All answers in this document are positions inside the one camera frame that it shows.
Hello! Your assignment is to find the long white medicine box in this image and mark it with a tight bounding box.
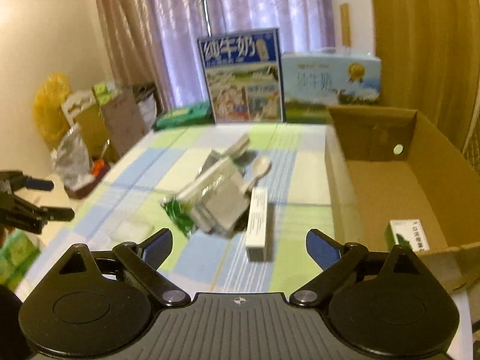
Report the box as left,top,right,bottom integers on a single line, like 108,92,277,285
245,187,269,263

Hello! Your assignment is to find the silver green foil pouch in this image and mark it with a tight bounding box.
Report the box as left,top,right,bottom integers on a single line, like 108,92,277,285
161,158,250,238

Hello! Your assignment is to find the white plug adapter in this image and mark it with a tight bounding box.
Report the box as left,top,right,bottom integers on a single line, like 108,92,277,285
220,133,250,160

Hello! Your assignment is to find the green tissue pack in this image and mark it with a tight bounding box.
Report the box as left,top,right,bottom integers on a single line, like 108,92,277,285
0,230,41,291

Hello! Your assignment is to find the silver foil bag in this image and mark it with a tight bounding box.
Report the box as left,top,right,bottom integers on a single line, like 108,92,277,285
51,124,95,191

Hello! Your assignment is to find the plaid tablecloth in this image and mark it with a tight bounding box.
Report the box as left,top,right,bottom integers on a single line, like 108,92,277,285
16,123,335,299

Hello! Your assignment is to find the yellow plastic bag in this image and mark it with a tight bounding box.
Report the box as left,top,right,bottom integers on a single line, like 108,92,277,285
32,72,72,151

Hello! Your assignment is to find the small white green box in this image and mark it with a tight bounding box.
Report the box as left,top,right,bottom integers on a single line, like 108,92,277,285
385,219,431,252

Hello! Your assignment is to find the brown cardboard box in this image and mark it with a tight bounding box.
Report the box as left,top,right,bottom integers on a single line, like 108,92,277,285
325,106,479,293

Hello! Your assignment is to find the brown cardboard boxes stack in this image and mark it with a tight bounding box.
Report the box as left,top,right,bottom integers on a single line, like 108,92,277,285
61,87,148,163

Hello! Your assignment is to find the green wipes pack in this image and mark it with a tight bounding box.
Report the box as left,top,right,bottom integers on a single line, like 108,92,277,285
152,101,214,131

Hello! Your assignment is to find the light blue milk carton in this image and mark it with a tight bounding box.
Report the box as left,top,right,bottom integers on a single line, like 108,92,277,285
281,49,382,124

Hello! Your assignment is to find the dark blue milk carton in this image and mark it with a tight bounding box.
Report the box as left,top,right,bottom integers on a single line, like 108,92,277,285
198,28,285,124

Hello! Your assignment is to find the wooden stick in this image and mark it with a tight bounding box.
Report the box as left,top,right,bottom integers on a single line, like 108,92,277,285
340,2,352,47

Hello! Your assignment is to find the mustard yellow curtain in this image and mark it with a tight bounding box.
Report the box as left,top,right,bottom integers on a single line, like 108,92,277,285
373,0,479,149

